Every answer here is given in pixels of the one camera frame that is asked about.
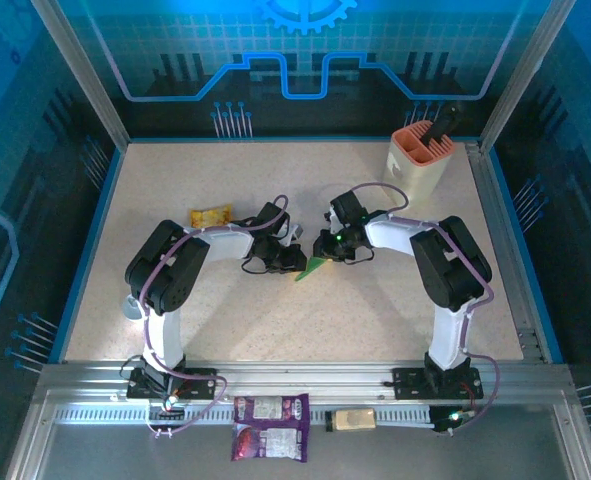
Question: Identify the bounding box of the tan block with black cap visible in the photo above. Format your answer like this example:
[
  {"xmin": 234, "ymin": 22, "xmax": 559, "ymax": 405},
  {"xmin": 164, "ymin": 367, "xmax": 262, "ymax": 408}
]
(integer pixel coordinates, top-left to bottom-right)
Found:
[{"xmin": 324, "ymin": 407, "xmax": 378, "ymax": 432}]

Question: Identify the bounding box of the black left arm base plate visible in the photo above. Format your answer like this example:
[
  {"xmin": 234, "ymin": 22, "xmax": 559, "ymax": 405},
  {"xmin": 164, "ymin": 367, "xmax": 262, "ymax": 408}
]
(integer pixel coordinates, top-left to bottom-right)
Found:
[{"xmin": 126, "ymin": 367, "xmax": 218, "ymax": 401}]

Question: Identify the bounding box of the aluminium frame post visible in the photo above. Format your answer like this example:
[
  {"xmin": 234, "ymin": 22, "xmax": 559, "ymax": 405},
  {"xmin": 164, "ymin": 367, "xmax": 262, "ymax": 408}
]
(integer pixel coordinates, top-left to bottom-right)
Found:
[
  {"xmin": 28, "ymin": 0, "xmax": 130, "ymax": 153},
  {"xmin": 478, "ymin": 0, "xmax": 579, "ymax": 154}
]

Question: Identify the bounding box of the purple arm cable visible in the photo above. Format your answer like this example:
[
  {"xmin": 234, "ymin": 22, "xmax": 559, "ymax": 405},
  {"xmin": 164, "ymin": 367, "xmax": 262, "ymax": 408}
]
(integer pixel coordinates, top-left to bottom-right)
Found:
[
  {"xmin": 347, "ymin": 182, "xmax": 501, "ymax": 439},
  {"xmin": 139, "ymin": 193, "xmax": 290, "ymax": 439}
]

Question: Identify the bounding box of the purple snack bag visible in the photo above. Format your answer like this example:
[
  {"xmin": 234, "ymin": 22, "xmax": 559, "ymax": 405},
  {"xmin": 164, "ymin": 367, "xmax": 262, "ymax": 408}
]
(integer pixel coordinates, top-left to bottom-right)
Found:
[
  {"xmin": 230, "ymin": 421, "xmax": 310, "ymax": 464},
  {"xmin": 233, "ymin": 393, "xmax": 310, "ymax": 424}
]

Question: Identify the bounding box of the short aluminium side rail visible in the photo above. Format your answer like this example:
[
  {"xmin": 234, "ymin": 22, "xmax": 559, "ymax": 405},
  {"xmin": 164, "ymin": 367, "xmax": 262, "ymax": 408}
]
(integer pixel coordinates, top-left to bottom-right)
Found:
[{"xmin": 464, "ymin": 141, "xmax": 549, "ymax": 364}]

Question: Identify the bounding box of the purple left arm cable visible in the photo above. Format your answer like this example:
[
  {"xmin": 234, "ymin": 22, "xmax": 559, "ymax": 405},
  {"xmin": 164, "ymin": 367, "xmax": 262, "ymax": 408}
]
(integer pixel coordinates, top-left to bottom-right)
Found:
[{"xmin": 139, "ymin": 193, "xmax": 290, "ymax": 439}]

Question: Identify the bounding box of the control board with led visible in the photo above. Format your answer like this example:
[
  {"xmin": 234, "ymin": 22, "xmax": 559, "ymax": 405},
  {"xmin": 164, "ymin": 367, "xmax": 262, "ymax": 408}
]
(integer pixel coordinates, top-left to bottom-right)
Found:
[
  {"xmin": 147, "ymin": 394, "xmax": 186, "ymax": 419},
  {"xmin": 432, "ymin": 406, "xmax": 476, "ymax": 435}
]

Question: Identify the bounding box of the beige knife holder orange top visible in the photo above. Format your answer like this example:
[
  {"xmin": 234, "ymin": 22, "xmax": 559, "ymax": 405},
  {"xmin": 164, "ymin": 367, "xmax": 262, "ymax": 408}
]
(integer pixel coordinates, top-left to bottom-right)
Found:
[{"xmin": 382, "ymin": 119, "xmax": 456, "ymax": 204}]

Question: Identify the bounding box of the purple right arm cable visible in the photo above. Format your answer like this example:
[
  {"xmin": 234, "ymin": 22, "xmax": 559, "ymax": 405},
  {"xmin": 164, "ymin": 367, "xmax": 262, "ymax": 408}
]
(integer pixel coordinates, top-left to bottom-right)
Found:
[{"xmin": 347, "ymin": 182, "xmax": 501, "ymax": 439}]

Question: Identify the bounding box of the small grey cup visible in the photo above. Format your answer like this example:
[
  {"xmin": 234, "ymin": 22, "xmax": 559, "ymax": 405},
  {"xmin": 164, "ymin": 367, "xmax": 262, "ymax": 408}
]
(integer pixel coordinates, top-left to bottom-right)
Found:
[{"xmin": 122, "ymin": 293, "xmax": 146, "ymax": 321}]

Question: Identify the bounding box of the black knife handle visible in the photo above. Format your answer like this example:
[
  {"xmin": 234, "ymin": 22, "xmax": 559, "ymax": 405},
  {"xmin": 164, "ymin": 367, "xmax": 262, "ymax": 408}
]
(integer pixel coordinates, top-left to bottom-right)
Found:
[{"xmin": 424, "ymin": 102, "xmax": 464, "ymax": 149}]

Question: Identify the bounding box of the yellow snack packet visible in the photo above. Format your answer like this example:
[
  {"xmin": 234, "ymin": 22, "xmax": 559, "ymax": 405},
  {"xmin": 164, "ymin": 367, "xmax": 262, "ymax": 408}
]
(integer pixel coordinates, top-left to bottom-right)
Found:
[{"xmin": 189, "ymin": 203, "xmax": 234, "ymax": 227}]

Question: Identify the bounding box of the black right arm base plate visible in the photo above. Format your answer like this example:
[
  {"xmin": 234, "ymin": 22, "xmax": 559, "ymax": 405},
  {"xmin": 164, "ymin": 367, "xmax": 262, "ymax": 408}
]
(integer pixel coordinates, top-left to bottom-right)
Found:
[{"xmin": 392, "ymin": 366, "xmax": 485, "ymax": 401}]

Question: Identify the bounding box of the left control board with LED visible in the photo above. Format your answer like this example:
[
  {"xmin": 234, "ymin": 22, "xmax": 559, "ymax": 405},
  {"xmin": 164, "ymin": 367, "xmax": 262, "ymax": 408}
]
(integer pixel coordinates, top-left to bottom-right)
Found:
[{"xmin": 147, "ymin": 394, "xmax": 186, "ymax": 419}]

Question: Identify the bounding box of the green paper sheet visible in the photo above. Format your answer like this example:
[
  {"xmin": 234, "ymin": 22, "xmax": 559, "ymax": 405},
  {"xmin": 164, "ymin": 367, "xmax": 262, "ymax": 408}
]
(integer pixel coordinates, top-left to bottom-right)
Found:
[{"xmin": 294, "ymin": 255, "xmax": 329, "ymax": 284}]

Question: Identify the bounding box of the grey metal shelf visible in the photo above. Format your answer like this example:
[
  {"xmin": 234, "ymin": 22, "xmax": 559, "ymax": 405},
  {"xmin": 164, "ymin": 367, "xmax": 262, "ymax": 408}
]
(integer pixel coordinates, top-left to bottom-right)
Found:
[{"xmin": 4, "ymin": 399, "xmax": 591, "ymax": 480}]

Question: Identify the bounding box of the long aluminium frame rail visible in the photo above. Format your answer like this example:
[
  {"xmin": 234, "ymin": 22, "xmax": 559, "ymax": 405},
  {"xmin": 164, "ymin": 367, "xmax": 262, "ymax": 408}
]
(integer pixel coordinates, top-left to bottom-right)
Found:
[{"xmin": 32, "ymin": 360, "xmax": 576, "ymax": 407}]

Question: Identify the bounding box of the slotted grey cable duct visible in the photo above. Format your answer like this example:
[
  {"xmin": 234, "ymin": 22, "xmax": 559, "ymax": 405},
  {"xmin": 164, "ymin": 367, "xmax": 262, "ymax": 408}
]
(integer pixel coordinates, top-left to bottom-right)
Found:
[{"xmin": 54, "ymin": 405, "xmax": 436, "ymax": 427}]

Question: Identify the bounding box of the right control board with LED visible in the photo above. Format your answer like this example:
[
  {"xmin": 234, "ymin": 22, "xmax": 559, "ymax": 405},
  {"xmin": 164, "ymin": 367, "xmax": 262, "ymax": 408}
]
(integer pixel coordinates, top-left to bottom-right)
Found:
[{"xmin": 432, "ymin": 406, "xmax": 476, "ymax": 435}]

